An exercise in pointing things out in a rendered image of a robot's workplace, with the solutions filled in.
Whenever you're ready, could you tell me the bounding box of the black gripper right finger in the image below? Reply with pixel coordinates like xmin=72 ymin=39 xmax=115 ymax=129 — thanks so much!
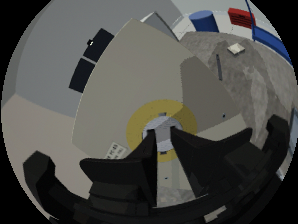
xmin=170 ymin=127 xmax=253 ymax=198

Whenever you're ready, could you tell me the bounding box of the beige rectangular block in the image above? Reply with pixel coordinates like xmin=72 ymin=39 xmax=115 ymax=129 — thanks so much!
xmin=227 ymin=43 xmax=245 ymax=56

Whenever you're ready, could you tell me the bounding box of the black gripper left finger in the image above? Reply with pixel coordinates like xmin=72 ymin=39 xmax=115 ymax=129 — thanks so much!
xmin=80 ymin=129 xmax=158 ymax=208

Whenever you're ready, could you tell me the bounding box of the grey square tray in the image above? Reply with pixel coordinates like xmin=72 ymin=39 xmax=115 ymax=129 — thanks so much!
xmin=289 ymin=107 xmax=298 ymax=157

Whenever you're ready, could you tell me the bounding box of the grey cylinder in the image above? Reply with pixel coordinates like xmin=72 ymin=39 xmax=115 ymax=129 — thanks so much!
xmin=142 ymin=113 xmax=182 ymax=152

